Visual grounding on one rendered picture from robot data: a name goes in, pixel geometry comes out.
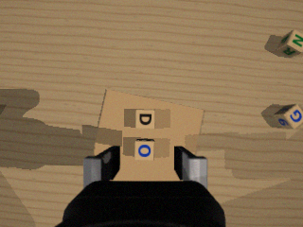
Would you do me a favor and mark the wooden letter block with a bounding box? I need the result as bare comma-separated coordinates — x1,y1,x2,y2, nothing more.
274,104,303,129
135,109,155,130
134,139,155,161
277,30,303,58

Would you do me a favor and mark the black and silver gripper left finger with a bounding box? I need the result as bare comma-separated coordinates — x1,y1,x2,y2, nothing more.
83,146,120,189

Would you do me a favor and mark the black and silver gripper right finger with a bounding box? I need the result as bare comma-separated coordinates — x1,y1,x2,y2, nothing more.
174,146,207,189

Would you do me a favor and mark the tan square mat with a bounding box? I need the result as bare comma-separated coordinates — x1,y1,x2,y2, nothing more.
93,90,204,181

